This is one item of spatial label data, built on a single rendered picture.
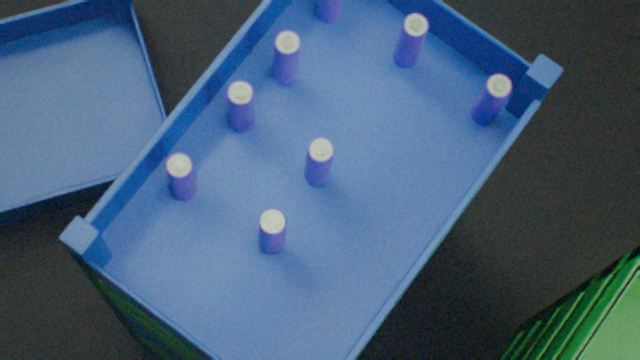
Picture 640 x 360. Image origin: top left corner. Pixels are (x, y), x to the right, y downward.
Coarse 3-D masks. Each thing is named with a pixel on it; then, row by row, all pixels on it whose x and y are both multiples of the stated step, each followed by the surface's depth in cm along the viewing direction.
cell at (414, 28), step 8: (408, 16) 86; (416, 16) 86; (424, 16) 86; (408, 24) 85; (416, 24) 85; (424, 24) 85; (400, 32) 87; (408, 32) 85; (416, 32) 85; (424, 32) 85; (400, 40) 87; (408, 40) 86; (416, 40) 86; (400, 48) 88; (408, 48) 87; (416, 48) 87; (400, 56) 89; (408, 56) 89; (416, 56) 89; (400, 64) 91; (408, 64) 90
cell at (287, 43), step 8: (280, 32) 85; (288, 32) 85; (280, 40) 85; (288, 40) 84; (296, 40) 85; (280, 48) 84; (288, 48) 84; (296, 48) 85; (280, 56) 85; (288, 56) 85; (296, 56) 85; (280, 64) 87; (288, 64) 86; (296, 64) 87; (280, 72) 88; (288, 72) 88; (296, 72) 89; (280, 80) 90; (288, 80) 90
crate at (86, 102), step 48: (96, 0) 129; (0, 48) 132; (48, 48) 132; (96, 48) 133; (144, 48) 127; (0, 96) 131; (48, 96) 131; (96, 96) 131; (144, 96) 132; (0, 144) 129; (48, 144) 130; (96, 144) 130; (144, 144) 130; (0, 192) 128; (48, 192) 128; (96, 192) 126
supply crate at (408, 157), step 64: (384, 0) 93; (256, 64) 91; (320, 64) 91; (384, 64) 91; (448, 64) 91; (512, 64) 88; (192, 128) 89; (256, 128) 89; (320, 128) 90; (384, 128) 90; (448, 128) 90; (512, 128) 85; (128, 192) 86; (256, 192) 88; (320, 192) 88; (384, 192) 89; (448, 192) 89; (128, 256) 87; (192, 256) 87; (256, 256) 87; (320, 256) 87; (384, 256) 87; (192, 320) 86; (256, 320) 86; (320, 320) 86
